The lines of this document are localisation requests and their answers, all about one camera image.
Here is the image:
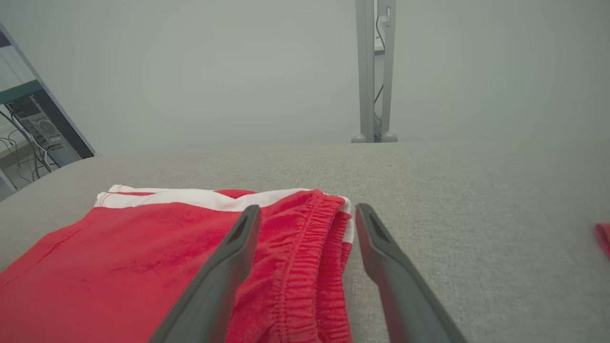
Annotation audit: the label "grey metal post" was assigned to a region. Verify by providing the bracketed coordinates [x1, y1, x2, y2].
[351, 0, 399, 143]

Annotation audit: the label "black computer tower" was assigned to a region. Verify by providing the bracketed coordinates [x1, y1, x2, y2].
[5, 95, 81, 167]

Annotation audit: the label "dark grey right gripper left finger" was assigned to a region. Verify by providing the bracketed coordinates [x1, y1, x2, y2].
[149, 205, 262, 343]

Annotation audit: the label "red shorts with white stripes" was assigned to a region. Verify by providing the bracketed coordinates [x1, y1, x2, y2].
[0, 184, 356, 343]

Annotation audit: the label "grey metal frame leg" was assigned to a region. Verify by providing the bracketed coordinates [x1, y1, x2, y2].
[0, 21, 99, 159]

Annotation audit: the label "green shelf board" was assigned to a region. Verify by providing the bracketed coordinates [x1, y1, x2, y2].
[0, 80, 43, 105]

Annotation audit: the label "red basketball jersey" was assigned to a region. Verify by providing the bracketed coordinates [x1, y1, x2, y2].
[594, 222, 610, 261]

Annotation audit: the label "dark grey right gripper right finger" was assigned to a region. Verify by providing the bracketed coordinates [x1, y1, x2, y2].
[355, 203, 468, 343]

